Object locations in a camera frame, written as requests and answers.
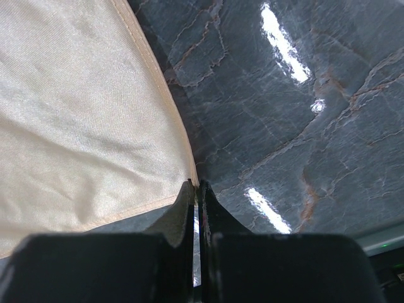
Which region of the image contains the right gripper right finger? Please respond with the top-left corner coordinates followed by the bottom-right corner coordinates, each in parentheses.
top-left (198, 180), bottom-right (252, 302)

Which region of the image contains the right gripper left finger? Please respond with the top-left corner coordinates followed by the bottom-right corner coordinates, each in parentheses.
top-left (144, 180), bottom-right (194, 302)

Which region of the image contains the peach cloth napkin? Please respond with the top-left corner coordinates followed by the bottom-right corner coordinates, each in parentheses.
top-left (1, 1), bottom-right (198, 258)

